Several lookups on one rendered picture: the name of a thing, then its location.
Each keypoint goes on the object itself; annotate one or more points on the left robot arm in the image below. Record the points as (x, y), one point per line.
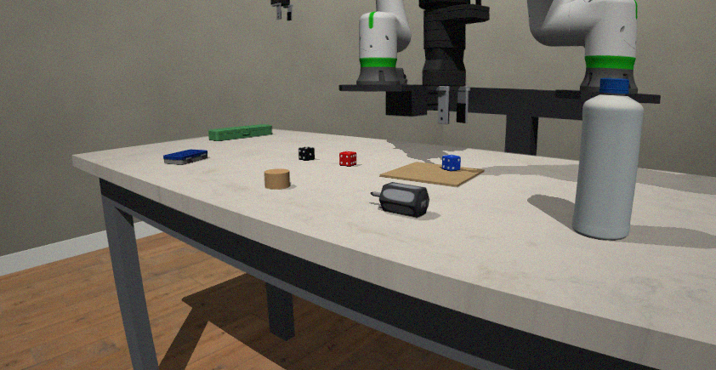
(607, 29)

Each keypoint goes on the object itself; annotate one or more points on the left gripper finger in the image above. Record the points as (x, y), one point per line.
(462, 102)
(443, 103)

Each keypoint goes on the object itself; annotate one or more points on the red die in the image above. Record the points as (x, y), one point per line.
(347, 158)

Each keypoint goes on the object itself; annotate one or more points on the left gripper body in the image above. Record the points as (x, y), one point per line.
(444, 39)

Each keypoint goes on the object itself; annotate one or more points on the blue die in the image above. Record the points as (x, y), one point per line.
(451, 162)

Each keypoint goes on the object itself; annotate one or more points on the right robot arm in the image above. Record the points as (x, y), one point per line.
(382, 35)

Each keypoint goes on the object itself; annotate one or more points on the tan cylinder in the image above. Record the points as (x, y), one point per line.
(276, 179)

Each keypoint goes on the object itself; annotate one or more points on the black die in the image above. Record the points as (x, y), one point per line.
(306, 153)

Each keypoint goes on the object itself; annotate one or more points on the tan flat mat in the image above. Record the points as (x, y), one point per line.
(433, 174)

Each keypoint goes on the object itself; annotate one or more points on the white plastic bottle with blue cap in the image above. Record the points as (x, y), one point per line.
(608, 163)

